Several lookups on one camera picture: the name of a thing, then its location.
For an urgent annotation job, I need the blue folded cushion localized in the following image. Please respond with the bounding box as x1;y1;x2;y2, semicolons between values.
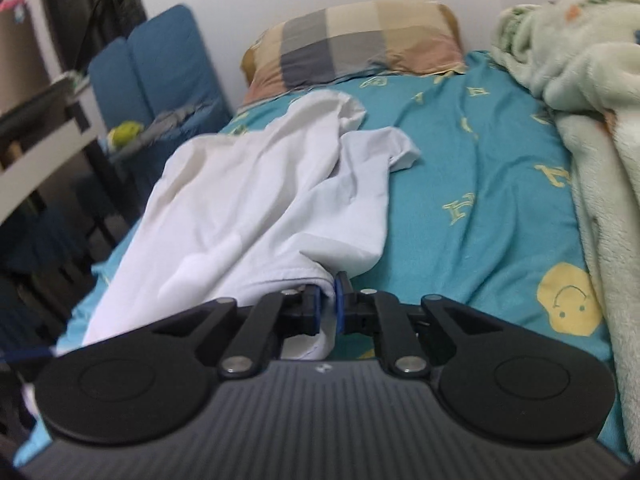
89;4;231;195

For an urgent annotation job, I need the green plush toy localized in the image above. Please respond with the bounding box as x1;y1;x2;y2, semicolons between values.
106;120;144;152

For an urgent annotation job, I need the cardboard box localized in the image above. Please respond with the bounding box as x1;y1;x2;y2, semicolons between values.
0;0;50;114

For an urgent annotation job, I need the checkered pillow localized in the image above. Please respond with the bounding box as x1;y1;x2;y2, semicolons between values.
241;0;466;106

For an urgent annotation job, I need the grey cloth on cushion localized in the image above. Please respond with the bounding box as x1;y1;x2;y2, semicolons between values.
107;102;220;162

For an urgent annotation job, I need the white black desk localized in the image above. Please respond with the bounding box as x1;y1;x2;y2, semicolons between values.
0;71;122;281

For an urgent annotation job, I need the white t-shirt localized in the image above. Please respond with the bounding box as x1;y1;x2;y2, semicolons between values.
84;90;420;344

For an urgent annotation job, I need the green fleece blanket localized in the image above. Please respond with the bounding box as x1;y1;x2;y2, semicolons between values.
490;0;639;457

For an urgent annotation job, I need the teal patterned bed sheet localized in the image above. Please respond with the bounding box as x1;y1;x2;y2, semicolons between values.
17;52;628;479

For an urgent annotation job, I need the dark window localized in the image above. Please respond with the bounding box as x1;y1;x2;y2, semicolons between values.
42;0;146;73

